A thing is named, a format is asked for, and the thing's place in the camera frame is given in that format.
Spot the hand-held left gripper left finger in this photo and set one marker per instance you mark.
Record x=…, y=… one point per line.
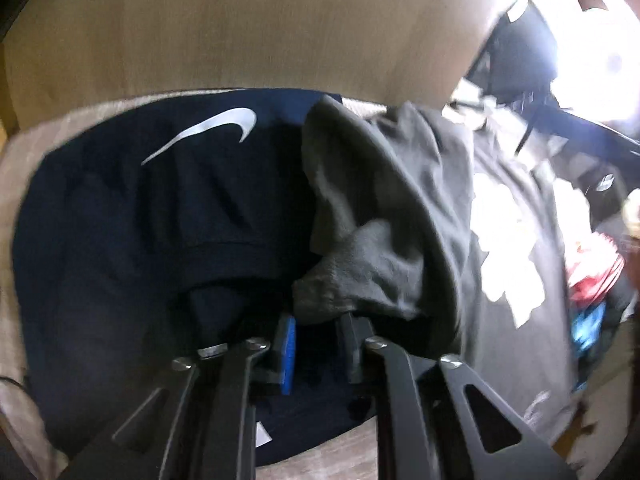
x=287, y=360

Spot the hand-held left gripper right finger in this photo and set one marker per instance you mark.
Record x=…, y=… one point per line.
x=352, y=355

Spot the grey t-shirt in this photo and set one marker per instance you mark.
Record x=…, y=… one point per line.
x=400, y=210

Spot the beige plaid rug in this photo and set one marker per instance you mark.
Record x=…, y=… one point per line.
x=330, y=455

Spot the black t-shirt white logo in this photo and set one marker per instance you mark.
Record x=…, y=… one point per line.
x=125, y=220

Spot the blue cloth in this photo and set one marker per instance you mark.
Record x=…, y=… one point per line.
x=590, y=330

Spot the red cloth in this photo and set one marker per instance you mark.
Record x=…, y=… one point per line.
x=595, y=280

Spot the large light wooden board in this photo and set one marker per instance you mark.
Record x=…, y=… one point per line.
x=250, y=25

